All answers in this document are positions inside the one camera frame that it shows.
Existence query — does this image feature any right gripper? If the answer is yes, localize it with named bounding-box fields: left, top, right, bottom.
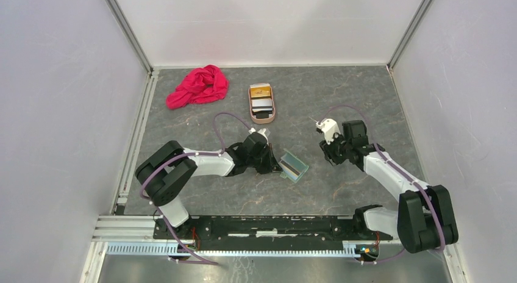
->
left=318, top=129, right=351, bottom=167

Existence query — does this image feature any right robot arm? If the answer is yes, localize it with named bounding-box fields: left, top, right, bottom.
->
left=316, top=118, right=459, bottom=254

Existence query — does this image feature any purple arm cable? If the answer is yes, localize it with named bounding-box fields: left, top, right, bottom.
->
left=319, top=105, right=447, bottom=266
left=139, top=112, right=253, bottom=267

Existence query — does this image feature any white slotted cable duct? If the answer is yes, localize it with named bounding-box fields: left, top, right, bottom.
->
left=106, top=242, right=373, bottom=259

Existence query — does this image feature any silver card in tray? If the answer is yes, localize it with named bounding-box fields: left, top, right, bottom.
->
left=251, top=98, right=273, bottom=112

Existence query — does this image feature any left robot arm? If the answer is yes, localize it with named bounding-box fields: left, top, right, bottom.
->
left=135, top=132, right=282, bottom=239

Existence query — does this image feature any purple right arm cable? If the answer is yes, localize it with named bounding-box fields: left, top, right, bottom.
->
left=319, top=105, right=447, bottom=266

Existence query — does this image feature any red crumpled cloth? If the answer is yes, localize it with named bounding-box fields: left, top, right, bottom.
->
left=165, top=65, right=229, bottom=110

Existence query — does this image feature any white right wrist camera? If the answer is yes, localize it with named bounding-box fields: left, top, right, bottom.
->
left=316, top=118, right=341, bottom=145

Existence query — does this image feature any orange card with stripe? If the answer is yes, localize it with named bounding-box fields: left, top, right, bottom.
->
left=279, top=160, right=307, bottom=182

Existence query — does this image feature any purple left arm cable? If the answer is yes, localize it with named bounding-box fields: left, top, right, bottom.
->
left=139, top=112, right=253, bottom=267

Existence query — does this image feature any pink oval tray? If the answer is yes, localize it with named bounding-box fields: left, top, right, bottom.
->
left=248, top=83, right=276, bottom=124

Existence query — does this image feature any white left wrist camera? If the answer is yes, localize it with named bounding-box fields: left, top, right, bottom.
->
left=248, top=127, right=271, bottom=141

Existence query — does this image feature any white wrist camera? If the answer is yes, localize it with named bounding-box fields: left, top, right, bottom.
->
left=248, top=127, right=271, bottom=141
left=316, top=118, right=341, bottom=145

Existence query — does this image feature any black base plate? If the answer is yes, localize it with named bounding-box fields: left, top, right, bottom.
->
left=153, top=215, right=393, bottom=251

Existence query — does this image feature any green card holder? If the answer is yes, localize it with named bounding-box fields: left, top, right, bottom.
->
left=279, top=149, right=309, bottom=183

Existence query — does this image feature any gold card in tray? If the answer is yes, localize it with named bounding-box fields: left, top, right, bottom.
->
left=249, top=86, right=271, bottom=99

